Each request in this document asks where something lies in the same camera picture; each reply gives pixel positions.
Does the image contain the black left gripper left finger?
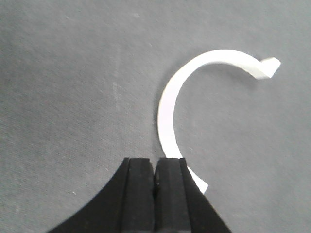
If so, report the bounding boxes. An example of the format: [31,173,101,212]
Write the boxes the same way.
[51,158,154,233]

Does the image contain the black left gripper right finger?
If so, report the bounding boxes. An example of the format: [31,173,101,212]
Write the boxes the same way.
[155,158,231,233]

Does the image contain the white PVC pipe clamp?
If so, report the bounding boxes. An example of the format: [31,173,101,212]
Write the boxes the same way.
[157,49,282,195]

